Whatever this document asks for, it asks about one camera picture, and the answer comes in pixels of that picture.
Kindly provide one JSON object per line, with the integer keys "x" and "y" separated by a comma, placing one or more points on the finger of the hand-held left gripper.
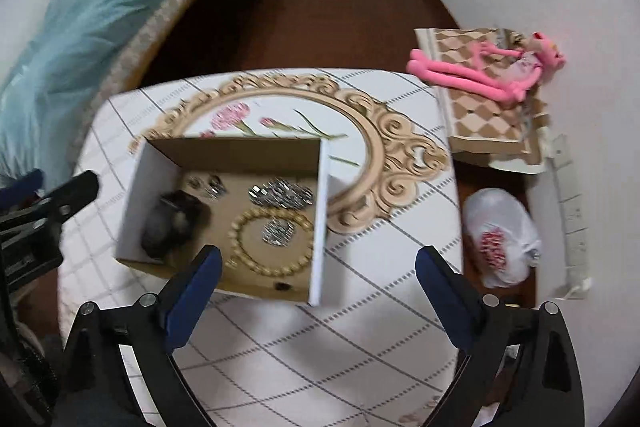
{"x": 22, "y": 187}
{"x": 75, "y": 192}

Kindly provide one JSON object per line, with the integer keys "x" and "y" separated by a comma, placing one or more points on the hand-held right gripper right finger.
{"x": 445, "y": 302}

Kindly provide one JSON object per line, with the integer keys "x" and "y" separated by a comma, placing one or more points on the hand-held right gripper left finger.
{"x": 192, "y": 297}

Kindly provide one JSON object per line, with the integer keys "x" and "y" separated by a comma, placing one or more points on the cardboard box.
{"x": 150, "y": 187}

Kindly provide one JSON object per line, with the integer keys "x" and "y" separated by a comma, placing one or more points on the black bangle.
{"x": 172, "y": 222}

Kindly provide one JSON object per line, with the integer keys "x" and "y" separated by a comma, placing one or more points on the white plastic bag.
{"x": 500, "y": 227}

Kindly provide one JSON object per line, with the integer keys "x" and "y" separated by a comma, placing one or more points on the white charger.
{"x": 580, "y": 288}

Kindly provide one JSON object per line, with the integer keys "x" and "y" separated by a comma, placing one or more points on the bed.
{"x": 150, "y": 42}

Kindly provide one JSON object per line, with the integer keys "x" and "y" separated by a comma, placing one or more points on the brown checkered folded cloth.
{"x": 490, "y": 127}

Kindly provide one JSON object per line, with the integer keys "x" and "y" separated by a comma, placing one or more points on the pink plush toy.
{"x": 480, "y": 79}

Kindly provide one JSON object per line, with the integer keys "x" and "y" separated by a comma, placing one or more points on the white wall socket strip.
{"x": 575, "y": 217}

